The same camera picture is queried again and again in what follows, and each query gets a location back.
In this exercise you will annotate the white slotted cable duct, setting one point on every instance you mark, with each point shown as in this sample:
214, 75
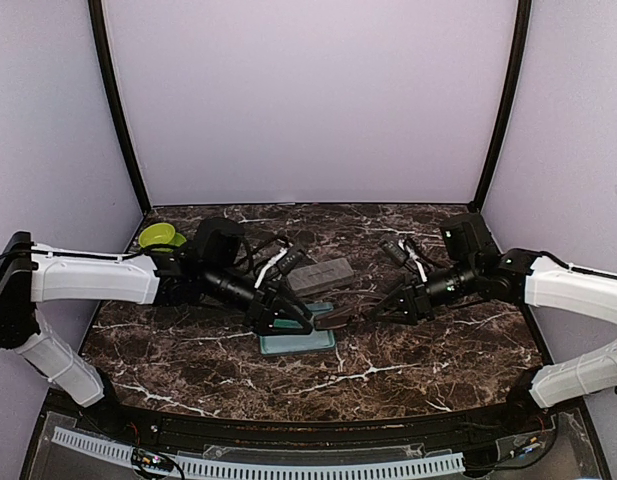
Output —
228, 463

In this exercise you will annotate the dark frame sunglasses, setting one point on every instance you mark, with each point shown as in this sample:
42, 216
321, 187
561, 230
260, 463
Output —
343, 315

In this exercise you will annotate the black frame post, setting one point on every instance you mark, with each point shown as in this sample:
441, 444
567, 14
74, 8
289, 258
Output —
507, 98
116, 109

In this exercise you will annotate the black front rail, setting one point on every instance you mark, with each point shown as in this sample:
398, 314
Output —
472, 429

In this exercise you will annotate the teal glasses case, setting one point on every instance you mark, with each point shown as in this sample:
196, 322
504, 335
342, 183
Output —
321, 277
300, 344

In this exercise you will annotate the green plate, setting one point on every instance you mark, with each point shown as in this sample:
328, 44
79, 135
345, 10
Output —
178, 240

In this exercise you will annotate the right black frame post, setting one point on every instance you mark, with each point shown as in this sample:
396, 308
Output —
507, 98

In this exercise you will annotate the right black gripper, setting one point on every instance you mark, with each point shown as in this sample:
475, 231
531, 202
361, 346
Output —
416, 299

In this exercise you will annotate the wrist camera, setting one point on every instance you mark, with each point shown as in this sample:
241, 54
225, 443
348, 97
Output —
223, 243
467, 240

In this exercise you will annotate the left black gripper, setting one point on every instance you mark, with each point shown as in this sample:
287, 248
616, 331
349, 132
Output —
257, 314

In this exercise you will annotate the left black frame post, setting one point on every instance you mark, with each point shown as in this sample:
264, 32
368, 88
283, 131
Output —
116, 109

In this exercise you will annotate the green bowl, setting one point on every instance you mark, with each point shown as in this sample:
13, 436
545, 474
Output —
159, 234

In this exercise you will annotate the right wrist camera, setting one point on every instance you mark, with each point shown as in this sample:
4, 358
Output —
467, 240

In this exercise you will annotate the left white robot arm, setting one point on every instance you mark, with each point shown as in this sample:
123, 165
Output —
32, 273

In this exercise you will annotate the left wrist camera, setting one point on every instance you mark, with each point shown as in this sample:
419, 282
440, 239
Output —
223, 243

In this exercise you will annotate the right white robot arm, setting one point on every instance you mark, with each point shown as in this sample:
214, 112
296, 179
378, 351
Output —
520, 277

